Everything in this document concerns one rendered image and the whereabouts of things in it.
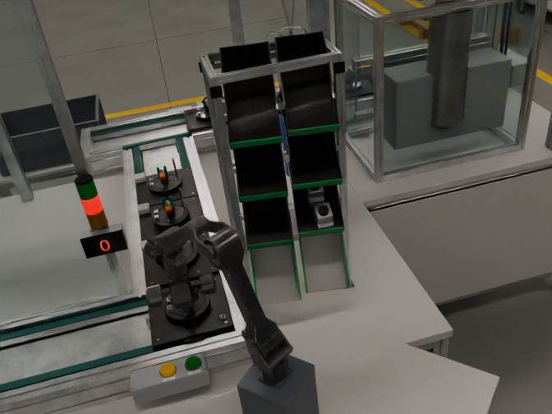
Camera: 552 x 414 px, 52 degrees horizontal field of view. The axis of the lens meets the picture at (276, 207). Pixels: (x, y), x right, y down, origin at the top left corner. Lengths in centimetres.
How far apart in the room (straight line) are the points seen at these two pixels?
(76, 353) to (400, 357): 96
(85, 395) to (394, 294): 98
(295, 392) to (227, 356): 35
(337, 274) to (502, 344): 141
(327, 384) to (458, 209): 118
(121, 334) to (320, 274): 64
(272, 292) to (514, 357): 153
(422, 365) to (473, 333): 131
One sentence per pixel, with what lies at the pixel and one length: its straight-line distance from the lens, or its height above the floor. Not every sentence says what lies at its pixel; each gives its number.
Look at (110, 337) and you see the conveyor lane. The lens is 187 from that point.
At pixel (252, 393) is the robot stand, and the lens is 143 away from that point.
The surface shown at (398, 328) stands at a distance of 181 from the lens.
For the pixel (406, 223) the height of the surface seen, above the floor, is 70.
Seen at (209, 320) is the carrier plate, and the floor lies 97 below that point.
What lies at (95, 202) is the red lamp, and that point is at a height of 135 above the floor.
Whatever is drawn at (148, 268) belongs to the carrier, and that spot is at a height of 97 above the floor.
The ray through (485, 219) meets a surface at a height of 61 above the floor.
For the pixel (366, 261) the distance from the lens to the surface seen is 204.
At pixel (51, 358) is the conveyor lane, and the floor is 92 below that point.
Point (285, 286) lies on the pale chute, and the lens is 172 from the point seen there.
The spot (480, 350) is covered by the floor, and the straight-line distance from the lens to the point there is 295.
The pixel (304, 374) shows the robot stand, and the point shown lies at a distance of 144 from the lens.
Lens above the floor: 218
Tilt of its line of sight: 34 degrees down
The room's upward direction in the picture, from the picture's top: 7 degrees counter-clockwise
